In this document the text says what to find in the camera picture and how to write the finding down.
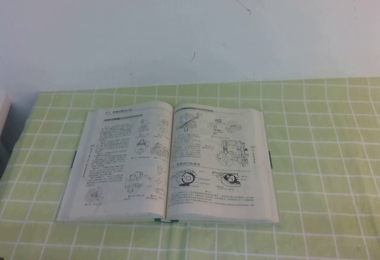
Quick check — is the technical diagram book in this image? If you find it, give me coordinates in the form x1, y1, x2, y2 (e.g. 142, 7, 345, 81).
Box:
55, 101, 281, 227

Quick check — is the green white checked tablecloth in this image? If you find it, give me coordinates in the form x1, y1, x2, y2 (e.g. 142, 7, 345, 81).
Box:
0, 77, 380, 260

